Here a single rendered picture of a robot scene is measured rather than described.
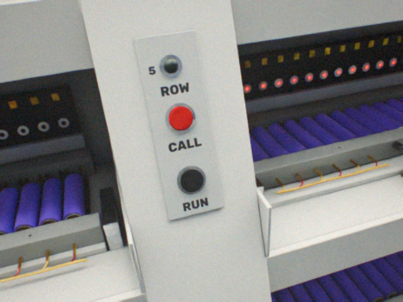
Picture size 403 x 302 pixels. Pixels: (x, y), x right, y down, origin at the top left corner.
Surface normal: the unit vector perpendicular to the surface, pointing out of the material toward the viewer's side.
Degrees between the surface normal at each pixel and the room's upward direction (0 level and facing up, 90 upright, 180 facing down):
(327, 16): 110
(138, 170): 90
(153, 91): 90
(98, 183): 20
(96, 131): 90
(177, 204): 90
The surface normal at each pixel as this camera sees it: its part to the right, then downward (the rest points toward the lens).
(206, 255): 0.25, 0.18
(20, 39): 0.29, 0.49
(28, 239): -0.07, -0.84
